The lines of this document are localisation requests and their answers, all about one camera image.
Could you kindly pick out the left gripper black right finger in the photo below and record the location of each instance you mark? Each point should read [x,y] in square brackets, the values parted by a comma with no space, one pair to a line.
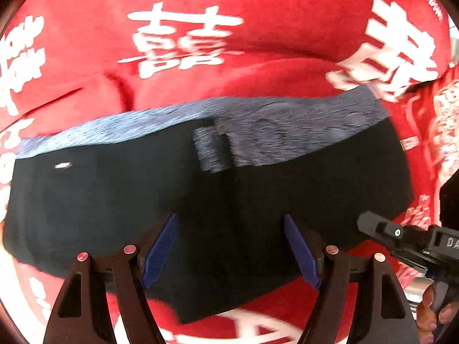
[347,293]

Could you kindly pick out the red embroidered cushion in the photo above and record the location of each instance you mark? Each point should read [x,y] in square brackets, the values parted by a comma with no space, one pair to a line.
[426,120]

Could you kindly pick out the red sofa cover white characters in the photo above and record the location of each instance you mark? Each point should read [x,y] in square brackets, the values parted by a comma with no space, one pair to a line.
[67,62]

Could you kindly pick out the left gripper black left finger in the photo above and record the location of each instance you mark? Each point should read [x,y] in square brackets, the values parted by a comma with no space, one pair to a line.
[81,312]

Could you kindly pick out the person's right hand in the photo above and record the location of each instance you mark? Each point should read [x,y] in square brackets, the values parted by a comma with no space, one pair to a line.
[427,319]

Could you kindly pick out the black pants with blue trim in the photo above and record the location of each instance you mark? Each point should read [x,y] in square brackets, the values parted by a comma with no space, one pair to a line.
[230,169]

